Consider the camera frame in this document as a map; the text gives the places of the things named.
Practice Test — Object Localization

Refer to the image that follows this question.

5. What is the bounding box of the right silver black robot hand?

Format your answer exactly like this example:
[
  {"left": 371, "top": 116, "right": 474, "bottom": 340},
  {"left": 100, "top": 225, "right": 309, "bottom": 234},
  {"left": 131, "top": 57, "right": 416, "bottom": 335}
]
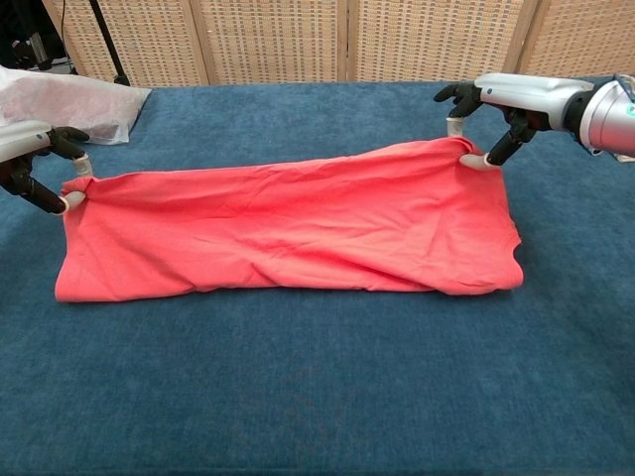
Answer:
[{"left": 434, "top": 72, "right": 594, "bottom": 173}]

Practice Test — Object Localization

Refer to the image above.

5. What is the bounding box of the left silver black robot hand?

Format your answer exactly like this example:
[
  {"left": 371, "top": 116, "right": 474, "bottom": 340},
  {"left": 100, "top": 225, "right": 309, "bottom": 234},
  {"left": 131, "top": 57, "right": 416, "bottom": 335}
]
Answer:
[{"left": 0, "top": 120, "right": 93, "bottom": 217}]

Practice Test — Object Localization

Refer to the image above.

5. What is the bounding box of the coral red t-shirt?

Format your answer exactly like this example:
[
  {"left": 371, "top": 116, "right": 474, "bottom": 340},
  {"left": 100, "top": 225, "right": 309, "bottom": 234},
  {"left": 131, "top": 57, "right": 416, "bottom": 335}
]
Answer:
[{"left": 54, "top": 137, "right": 526, "bottom": 304}]

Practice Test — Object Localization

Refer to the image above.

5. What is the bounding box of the frosted bag with maroon garment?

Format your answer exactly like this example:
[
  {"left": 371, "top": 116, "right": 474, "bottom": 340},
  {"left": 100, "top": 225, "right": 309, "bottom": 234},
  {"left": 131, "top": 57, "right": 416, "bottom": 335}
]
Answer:
[{"left": 0, "top": 66, "right": 153, "bottom": 146}]

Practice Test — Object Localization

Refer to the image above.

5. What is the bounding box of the black tripod stand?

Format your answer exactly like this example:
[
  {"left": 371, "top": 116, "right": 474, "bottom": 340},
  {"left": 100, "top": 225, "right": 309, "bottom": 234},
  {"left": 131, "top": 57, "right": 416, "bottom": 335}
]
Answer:
[{"left": 88, "top": 0, "right": 131, "bottom": 88}]

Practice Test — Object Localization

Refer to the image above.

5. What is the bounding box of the woven wooden folding screen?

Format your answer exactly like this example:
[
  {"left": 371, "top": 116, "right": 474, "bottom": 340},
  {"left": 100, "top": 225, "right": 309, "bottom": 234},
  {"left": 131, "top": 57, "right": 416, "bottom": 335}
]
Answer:
[{"left": 42, "top": 0, "right": 635, "bottom": 88}]

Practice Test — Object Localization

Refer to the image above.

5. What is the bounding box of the blue carpet table cover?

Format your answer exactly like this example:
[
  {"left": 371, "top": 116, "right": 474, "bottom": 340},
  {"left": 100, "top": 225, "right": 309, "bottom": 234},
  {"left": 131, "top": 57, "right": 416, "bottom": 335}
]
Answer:
[{"left": 0, "top": 73, "right": 635, "bottom": 476}]

